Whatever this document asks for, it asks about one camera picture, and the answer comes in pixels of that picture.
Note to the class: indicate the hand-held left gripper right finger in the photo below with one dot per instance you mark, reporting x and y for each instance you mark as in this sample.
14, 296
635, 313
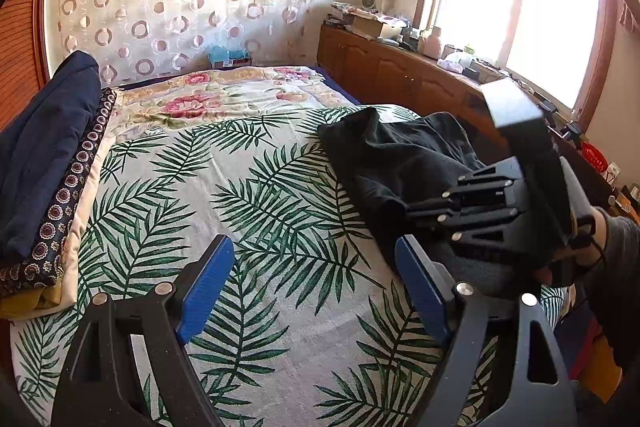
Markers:
424, 292

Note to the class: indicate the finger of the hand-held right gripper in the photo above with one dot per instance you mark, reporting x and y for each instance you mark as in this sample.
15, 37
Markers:
475, 219
490, 187

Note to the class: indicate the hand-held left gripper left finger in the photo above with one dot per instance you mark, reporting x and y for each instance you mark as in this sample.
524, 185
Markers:
205, 289

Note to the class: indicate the black t-shirt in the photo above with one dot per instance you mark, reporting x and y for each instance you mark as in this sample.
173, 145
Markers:
400, 157

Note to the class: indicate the person's right hand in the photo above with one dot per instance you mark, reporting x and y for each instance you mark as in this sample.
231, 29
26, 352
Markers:
590, 237

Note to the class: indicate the red basket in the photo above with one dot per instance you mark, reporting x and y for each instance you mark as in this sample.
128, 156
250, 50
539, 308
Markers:
595, 156

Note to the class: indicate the green leaf-print blanket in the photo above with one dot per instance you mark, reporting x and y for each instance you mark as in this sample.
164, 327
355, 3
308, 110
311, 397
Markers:
250, 207

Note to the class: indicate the white plastic bag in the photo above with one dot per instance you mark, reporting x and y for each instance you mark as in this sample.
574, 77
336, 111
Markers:
452, 59

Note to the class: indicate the wooden cabinet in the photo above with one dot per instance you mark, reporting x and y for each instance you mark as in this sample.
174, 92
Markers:
400, 77

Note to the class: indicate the white jug on cabinet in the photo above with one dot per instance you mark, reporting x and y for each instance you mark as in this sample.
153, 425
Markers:
432, 43

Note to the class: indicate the dark circle-patterned quilt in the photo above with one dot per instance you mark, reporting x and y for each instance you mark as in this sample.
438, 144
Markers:
65, 202

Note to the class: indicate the navy bed sheet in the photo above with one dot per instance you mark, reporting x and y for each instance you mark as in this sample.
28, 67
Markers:
340, 87

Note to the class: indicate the yellow folded cloth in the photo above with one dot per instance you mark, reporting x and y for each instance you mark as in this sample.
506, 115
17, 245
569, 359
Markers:
25, 304

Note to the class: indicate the floral blanket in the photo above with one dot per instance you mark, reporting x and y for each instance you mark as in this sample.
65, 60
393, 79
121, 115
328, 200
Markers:
225, 97

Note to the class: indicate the cardboard box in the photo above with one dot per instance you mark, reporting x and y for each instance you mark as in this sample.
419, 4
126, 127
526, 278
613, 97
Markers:
375, 27

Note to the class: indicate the navy folded cloth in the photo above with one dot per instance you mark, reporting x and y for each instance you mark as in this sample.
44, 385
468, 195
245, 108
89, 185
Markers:
45, 147

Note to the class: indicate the teal box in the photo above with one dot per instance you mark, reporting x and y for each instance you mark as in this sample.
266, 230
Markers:
230, 57

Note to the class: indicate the wooden wardrobe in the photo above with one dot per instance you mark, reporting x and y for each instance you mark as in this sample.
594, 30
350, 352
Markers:
20, 57

